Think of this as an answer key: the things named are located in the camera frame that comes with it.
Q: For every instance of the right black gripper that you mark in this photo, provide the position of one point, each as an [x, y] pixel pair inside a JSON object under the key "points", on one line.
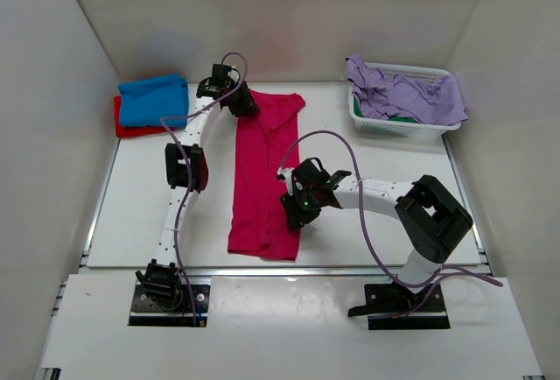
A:
{"points": [[297, 218]]}

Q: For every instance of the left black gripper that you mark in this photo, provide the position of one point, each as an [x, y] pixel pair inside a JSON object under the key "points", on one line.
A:
{"points": [[246, 106]]}

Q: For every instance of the magenta t shirt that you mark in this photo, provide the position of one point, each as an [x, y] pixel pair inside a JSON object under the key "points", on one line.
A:
{"points": [[259, 224]]}

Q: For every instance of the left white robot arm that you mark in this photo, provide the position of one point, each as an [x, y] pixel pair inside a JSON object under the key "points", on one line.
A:
{"points": [[163, 281]]}

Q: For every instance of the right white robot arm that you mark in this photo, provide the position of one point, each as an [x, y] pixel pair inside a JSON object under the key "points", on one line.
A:
{"points": [[434, 221]]}

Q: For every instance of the white plastic laundry basket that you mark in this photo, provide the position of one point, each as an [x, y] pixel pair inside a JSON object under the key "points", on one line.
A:
{"points": [[398, 128]]}

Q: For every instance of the green t shirt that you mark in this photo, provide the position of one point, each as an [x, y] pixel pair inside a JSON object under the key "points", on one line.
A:
{"points": [[357, 112]]}

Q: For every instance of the folded blue t shirt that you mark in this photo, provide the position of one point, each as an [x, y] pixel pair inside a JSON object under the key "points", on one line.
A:
{"points": [[145, 102]]}

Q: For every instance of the lavender t shirt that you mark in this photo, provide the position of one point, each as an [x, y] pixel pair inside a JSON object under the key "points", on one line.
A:
{"points": [[381, 96]]}

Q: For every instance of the folded red t shirt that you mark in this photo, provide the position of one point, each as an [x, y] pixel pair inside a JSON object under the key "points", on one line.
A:
{"points": [[132, 132]]}

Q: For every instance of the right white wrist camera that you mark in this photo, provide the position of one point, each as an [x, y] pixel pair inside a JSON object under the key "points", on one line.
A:
{"points": [[285, 175]]}

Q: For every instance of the aluminium rail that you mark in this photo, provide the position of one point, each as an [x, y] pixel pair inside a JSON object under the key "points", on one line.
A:
{"points": [[284, 271]]}

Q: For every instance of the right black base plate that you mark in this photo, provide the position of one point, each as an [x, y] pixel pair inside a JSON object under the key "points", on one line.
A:
{"points": [[393, 307]]}

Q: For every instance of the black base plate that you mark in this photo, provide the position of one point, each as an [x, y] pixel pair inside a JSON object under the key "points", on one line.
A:
{"points": [[393, 307], [147, 310]]}

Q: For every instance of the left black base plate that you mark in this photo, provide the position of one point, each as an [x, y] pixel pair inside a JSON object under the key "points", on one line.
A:
{"points": [[147, 310]]}

